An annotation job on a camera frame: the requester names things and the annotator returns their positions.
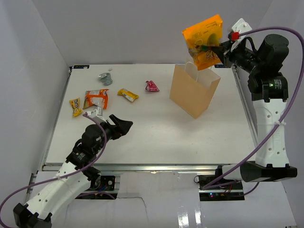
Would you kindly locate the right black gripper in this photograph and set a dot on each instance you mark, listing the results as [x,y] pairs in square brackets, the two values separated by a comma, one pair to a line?
[226,58]

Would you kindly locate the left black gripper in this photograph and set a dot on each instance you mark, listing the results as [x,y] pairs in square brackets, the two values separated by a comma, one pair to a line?
[122,128]

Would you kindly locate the large orange candy bag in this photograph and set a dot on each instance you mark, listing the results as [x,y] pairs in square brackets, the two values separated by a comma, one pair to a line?
[200,38]

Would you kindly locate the small red triangular packet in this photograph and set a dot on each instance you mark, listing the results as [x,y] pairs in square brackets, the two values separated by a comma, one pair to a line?
[151,86]

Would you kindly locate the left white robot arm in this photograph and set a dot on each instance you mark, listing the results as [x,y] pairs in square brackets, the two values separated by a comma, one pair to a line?
[75,175]

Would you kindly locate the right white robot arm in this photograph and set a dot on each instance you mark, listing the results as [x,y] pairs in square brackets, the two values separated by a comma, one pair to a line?
[269,92]

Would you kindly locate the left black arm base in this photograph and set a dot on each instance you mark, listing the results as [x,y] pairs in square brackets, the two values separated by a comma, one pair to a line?
[105,183]

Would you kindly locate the orange white snack bag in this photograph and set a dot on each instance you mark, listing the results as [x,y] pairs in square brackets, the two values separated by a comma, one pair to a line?
[96,97]

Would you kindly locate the brown paper bag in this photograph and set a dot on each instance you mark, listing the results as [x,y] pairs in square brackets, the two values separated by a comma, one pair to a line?
[193,89]

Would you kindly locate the right table logo sticker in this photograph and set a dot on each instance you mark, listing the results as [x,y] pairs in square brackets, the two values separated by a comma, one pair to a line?
[221,66]

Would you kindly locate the table logo sticker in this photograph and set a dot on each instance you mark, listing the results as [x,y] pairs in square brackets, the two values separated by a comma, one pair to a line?
[81,66]
[221,66]

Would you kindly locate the yellow snack bar wrapper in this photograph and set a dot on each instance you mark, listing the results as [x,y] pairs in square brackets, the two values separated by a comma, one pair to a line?
[131,97]

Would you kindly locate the silver grey foil packet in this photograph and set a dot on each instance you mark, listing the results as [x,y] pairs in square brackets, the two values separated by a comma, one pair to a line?
[105,78]

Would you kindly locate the yellow M&M's packet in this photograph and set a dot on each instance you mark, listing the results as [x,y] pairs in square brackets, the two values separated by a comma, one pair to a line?
[75,106]

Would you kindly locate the left table logo sticker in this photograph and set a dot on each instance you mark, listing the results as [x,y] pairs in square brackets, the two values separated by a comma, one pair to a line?
[81,66]

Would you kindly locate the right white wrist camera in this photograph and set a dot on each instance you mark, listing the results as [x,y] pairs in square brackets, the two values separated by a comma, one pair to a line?
[239,27]

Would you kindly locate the aluminium table frame rail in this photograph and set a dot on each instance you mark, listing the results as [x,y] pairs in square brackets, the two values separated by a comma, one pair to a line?
[165,138]

